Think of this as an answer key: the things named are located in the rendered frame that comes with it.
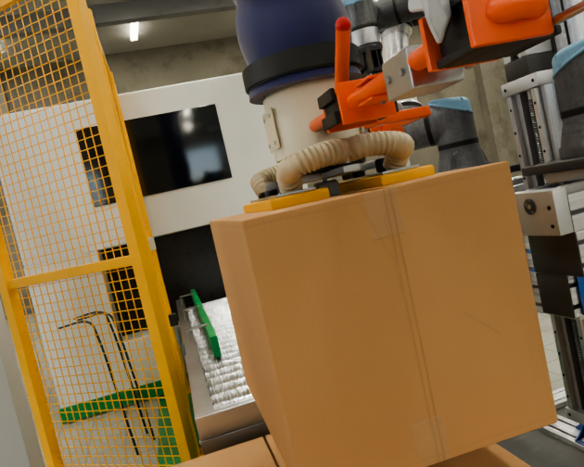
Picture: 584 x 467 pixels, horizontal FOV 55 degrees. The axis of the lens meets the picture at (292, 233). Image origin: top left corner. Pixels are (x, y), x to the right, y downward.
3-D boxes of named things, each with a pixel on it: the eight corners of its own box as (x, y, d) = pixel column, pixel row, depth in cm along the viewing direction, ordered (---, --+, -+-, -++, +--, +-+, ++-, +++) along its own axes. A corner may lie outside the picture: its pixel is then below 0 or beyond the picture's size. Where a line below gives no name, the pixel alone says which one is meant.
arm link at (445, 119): (476, 136, 157) (467, 89, 156) (429, 148, 162) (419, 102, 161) (480, 137, 168) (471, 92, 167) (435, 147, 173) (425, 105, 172)
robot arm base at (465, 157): (471, 172, 175) (464, 141, 174) (501, 167, 160) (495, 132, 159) (428, 183, 170) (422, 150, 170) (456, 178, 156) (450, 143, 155)
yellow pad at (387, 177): (325, 195, 126) (321, 173, 126) (367, 186, 128) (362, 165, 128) (382, 187, 93) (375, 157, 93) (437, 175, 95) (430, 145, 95)
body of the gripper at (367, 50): (370, 94, 134) (360, 44, 133) (359, 103, 142) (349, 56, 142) (399, 89, 136) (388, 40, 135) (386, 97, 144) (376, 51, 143)
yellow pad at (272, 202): (244, 214, 122) (239, 191, 122) (287, 204, 124) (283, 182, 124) (272, 211, 89) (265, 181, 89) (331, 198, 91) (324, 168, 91)
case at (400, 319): (246, 383, 134) (209, 220, 132) (399, 339, 143) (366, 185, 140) (306, 509, 76) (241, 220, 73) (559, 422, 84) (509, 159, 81)
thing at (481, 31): (427, 73, 53) (417, 19, 52) (496, 60, 54) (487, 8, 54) (475, 46, 44) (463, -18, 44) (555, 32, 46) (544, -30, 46)
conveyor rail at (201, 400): (182, 328, 368) (174, 300, 366) (190, 326, 369) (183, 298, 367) (211, 492, 142) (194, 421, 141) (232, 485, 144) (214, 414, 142)
